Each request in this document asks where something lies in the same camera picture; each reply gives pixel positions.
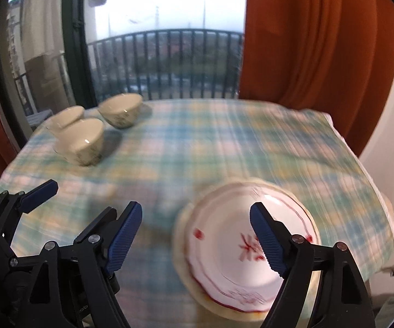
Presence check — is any cream floral bowl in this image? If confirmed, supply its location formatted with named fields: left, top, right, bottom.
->
left=45, top=106, right=85, bottom=134
left=98, top=93, right=143, bottom=130
left=53, top=118, right=106, bottom=167

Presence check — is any scalloped yellow floral plate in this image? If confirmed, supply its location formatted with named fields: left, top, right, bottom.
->
left=173, top=177, right=324, bottom=322

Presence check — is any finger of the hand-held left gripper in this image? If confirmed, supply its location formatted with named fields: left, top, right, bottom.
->
left=0, top=179, right=59, bottom=257
left=75, top=207, right=118, bottom=243

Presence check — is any dark balcony railing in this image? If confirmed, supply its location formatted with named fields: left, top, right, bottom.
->
left=12, top=29, right=245, bottom=117

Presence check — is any plaid tablecloth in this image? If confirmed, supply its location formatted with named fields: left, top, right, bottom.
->
left=0, top=99, right=394, bottom=328

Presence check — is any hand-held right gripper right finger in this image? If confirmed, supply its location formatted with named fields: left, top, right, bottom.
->
left=250, top=202, right=375, bottom=328

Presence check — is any dark green window frame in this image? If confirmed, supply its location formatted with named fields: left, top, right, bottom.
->
left=0, top=0, right=100, bottom=144

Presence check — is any white plate red pattern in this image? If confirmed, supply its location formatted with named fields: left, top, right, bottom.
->
left=186, top=186, right=320, bottom=312

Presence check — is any blue balcony chair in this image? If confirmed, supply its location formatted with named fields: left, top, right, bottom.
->
left=26, top=109, right=54, bottom=130

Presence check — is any white hanging garment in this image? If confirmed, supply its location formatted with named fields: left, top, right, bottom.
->
left=21, top=0, right=64, bottom=58

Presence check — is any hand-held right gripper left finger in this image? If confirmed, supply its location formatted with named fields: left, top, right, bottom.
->
left=22, top=201, right=143, bottom=328

